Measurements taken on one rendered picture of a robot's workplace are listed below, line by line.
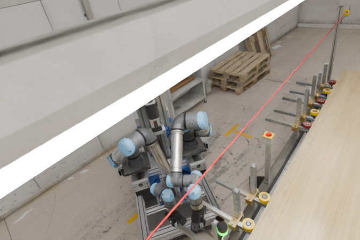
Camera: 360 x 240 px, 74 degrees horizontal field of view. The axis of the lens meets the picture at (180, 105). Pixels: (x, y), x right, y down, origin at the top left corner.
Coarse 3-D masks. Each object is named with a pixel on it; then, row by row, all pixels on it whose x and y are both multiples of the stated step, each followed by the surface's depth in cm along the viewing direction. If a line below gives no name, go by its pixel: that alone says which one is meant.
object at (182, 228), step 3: (177, 225) 167; (180, 225) 167; (177, 228) 168; (180, 228) 165; (183, 228) 165; (186, 228) 164; (183, 231) 164; (186, 231) 162; (189, 231) 162; (186, 234) 163; (189, 234) 160; (192, 234) 160; (195, 234) 160; (192, 237) 158; (195, 237) 158; (198, 237) 157
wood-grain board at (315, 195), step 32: (352, 96) 258; (320, 128) 223; (352, 128) 216; (320, 160) 191; (352, 160) 186; (288, 192) 171; (320, 192) 167; (352, 192) 163; (256, 224) 154; (288, 224) 151; (320, 224) 148; (352, 224) 145
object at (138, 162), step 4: (140, 156) 199; (128, 160) 197; (132, 160) 195; (136, 160) 196; (140, 160) 200; (144, 160) 203; (128, 164) 199; (132, 164) 196; (136, 164) 196; (140, 164) 198; (132, 168) 198
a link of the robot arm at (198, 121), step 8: (184, 112) 162; (192, 112) 159; (200, 112) 157; (184, 120) 156; (192, 120) 155; (200, 120) 154; (192, 128) 158; (200, 128) 157; (208, 128) 192; (200, 136) 198; (208, 136) 197
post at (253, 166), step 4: (252, 164) 168; (256, 164) 168; (252, 168) 168; (256, 168) 169; (252, 172) 170; (256, 172) 171; (252, 176) 172; (256, 176) 173; (252, 180) 174; (256, 180) 175; (252, 184) 176; (256, 184) 178; (252, 188) 178; (256, 188) 180; (252, 192) 181
